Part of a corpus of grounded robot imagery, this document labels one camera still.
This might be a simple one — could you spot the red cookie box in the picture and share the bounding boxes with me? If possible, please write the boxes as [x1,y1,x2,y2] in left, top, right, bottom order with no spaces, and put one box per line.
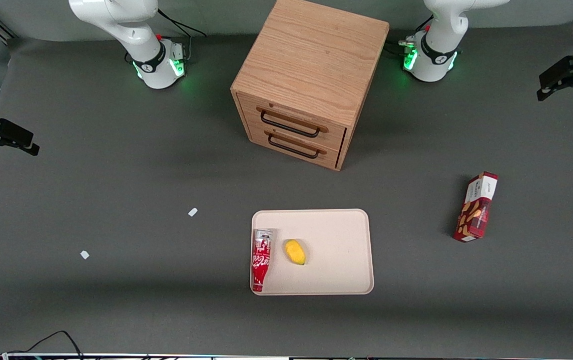
[453,171,499,244]

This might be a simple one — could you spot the beige plastic tray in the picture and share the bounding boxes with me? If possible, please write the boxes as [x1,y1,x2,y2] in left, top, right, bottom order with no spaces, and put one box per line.
[250,208,375,296]

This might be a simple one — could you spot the wooden drawer cabinet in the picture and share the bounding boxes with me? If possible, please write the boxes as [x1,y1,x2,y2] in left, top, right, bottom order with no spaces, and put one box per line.
[230,0,390,172]

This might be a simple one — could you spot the yellow lemon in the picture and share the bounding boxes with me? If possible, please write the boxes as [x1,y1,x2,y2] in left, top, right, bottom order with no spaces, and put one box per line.
[284,239,307,266]

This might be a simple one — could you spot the red soda can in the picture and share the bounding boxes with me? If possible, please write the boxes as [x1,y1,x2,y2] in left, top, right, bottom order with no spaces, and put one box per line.
[251,228,273,293]

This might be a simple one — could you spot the black cable at left arm base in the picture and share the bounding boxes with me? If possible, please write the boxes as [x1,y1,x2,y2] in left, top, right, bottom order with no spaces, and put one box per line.
[385,14,435,57]

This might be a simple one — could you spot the black cable at arm base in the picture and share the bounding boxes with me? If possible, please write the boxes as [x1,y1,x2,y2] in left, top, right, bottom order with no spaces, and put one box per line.
[385,14,435,57]
[158,8,207,63]

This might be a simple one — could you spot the wooden drawer front with handle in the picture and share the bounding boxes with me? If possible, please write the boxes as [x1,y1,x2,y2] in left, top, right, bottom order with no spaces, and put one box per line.
[238,92,348,151]
[246,122,343,169]

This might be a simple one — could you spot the black metal drawer handle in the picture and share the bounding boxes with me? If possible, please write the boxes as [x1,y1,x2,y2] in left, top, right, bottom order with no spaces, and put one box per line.
[267,133,320,160]
[260,110,321,138]

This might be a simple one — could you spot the black cable at right arm base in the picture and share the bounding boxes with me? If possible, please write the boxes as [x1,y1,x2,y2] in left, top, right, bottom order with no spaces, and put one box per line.
[158,8,207,63]

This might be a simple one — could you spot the black cable at table edge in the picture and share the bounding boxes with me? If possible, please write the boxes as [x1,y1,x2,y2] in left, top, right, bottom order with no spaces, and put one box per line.
[5,330,85,359]

